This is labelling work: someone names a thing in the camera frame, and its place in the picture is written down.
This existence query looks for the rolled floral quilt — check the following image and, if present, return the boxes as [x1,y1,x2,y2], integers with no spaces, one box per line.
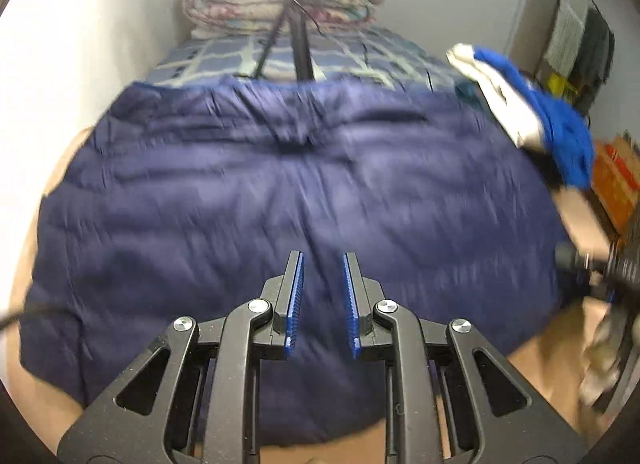
[181,0,385,39]

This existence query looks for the navy quilted puffer jacket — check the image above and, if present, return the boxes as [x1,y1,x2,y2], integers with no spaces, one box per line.
[20,81,571,447]

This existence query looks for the orange box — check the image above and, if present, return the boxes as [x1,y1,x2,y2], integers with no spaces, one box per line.
[592,133,640,235]

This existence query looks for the white hanging towel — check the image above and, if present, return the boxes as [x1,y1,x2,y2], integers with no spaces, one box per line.
[545,0,591,75]

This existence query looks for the yellow box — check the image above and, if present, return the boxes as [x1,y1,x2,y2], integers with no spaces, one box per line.
[547,71,581,95]

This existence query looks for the dark hanging garments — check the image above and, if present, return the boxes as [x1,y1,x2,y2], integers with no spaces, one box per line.
[575,8,617,110]

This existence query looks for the blue checked bed sheet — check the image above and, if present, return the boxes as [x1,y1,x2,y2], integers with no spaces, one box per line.
[145,26,471,94]

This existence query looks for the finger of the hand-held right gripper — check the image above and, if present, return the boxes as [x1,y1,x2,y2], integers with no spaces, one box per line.
[556,241,608,275]

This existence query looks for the black tripod stand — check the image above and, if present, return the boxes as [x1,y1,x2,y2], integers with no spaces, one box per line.
[252,0,319,82]

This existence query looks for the bright blue garment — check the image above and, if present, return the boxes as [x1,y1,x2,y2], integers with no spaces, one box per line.
[472,46,596,191]

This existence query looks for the white garment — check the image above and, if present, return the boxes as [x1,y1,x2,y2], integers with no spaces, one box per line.
[446,42,546,149]

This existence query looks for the brown door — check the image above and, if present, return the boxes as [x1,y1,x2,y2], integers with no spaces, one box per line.
[505,0,563,75]

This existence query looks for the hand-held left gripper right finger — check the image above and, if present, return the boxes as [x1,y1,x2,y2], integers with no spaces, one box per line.
[341,252,587,464]

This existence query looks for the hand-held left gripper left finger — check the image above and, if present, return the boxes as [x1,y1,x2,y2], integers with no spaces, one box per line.
[56,250,305,464]

